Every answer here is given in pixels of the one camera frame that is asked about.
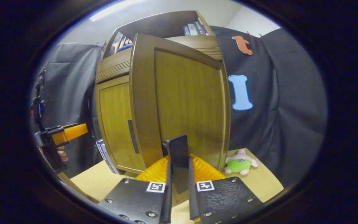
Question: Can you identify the wooden cabinet door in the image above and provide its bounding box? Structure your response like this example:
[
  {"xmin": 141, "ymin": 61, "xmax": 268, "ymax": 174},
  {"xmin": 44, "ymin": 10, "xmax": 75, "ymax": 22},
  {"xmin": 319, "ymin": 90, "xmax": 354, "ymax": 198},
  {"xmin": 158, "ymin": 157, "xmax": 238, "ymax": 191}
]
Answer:
[
  {"xmin": 96, "ymin": 75, "xmax": 147, "ymax": 175},
  {"xmin": 129, "ymin": 34, "xmax": 232, "ymax": 206}
]

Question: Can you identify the light grey standing book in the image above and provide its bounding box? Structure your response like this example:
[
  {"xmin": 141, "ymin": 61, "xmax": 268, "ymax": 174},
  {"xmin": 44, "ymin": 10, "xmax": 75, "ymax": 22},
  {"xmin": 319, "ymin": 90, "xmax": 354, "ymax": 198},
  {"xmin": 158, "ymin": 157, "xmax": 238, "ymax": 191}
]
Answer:
[{"xmin": 100, "ymin": 142, "xmax": 120, "ymax": 175}]

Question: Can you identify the black backdrop cloth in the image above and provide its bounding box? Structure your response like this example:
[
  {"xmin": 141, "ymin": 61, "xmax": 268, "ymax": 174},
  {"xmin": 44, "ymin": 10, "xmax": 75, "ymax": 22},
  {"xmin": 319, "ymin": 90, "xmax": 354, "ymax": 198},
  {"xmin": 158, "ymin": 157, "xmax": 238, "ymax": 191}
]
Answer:
[{"xmin": 31, "ymin": 26, "xmax": 328, "ymax": 187}]

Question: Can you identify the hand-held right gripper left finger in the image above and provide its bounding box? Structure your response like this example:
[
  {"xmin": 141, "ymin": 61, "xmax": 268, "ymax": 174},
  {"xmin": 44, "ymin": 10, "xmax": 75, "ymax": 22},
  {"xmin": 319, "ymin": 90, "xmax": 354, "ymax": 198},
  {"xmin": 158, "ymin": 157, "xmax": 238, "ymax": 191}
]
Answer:
[{"xmin": 98, "ymin": 156, "xmax": 172, "ymax": 224}]

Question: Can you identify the pink green plush toy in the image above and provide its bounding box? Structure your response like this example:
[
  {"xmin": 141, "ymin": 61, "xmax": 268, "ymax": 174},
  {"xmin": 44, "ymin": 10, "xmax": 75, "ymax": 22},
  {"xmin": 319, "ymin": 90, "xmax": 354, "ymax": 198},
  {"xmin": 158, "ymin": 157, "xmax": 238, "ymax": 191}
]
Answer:
[{"xmin": 224, "ymin": 148, "xmax": 259, "ymax": 175}]

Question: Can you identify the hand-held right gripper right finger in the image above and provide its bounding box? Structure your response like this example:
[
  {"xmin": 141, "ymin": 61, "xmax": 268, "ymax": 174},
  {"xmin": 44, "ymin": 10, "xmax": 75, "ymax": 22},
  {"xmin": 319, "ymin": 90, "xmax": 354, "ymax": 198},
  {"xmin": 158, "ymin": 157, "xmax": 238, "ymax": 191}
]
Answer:
[{"xmin": 188, "ymin": 154, "xmax": 265, "ymax": 223}]

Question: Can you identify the ceiling strip light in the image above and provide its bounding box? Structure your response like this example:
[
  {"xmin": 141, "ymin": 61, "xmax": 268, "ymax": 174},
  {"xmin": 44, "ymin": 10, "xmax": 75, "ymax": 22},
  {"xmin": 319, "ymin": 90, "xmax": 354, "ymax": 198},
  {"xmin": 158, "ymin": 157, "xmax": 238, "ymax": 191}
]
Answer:
[{"xmin": 89, "ymin": 0, "xmax": 148, "ymax": 21}]

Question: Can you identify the black spine book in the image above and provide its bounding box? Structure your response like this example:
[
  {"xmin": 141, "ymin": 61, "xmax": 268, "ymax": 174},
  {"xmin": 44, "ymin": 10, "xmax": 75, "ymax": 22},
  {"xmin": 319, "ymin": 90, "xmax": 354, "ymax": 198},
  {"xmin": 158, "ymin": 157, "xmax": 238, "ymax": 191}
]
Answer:
[{"xmin": 195, "ymin": 20, "xmax": 209, "ymax": 35}]

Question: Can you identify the wooden double-door shoe cabinet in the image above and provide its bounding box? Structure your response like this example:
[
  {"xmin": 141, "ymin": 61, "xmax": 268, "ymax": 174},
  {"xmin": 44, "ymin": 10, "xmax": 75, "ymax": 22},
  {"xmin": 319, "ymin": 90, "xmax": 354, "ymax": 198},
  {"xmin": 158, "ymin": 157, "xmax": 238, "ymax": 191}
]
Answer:
[{"xmin": 95, "ymin": 10, "xmax": 223, "ymax": 175}]

